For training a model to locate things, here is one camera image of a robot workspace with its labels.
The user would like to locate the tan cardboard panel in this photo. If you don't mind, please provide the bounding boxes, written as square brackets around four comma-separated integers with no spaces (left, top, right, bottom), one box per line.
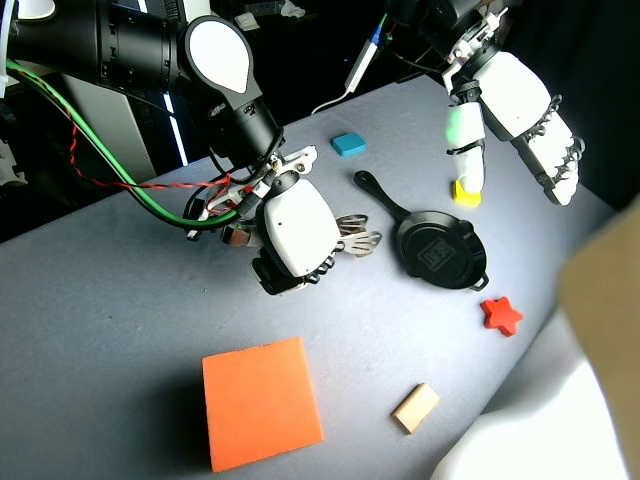
[558,192,640,480]

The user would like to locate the red black twisted cable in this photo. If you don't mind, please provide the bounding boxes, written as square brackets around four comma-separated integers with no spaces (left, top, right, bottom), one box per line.
[9,69,256,217]

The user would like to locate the white robot body column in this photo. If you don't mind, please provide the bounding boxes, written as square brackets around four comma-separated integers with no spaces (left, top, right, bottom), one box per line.
[59,0,211,182]

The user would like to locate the blue rounded block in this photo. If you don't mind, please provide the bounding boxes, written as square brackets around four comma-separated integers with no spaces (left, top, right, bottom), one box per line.
[331,131,368,158]

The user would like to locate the black cast iron skillet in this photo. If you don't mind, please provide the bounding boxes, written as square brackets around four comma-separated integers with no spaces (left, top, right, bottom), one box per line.
[352,169,491,292]

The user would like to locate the metal tongs with taped handles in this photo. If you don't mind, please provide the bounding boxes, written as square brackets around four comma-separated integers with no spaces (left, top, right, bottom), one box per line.
[222,213,384,260]

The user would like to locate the yellow rounded block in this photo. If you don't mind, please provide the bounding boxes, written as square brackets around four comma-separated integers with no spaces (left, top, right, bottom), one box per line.
[452,178,484,208]

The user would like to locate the red star block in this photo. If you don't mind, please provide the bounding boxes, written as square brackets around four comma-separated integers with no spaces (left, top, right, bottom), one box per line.
[480,295,525,338]

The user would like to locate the orange square foam block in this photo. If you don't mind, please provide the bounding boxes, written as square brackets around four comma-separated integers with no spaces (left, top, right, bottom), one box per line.
[201,336,325,474]

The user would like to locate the white power strip with cable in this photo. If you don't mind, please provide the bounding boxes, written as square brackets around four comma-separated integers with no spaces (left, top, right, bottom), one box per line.
[312,12,390,116]

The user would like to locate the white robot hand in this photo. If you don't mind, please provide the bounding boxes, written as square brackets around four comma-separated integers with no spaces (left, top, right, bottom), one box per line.
[444,49,586,207]
[249,177,342,297]

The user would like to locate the wooden rectangular block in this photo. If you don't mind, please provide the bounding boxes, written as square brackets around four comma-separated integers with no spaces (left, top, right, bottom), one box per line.
[391,382,442,435]

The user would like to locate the green cable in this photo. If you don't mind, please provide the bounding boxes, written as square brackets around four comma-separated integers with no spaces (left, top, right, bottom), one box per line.
[373,13,396,44]
[4,58,240,230]

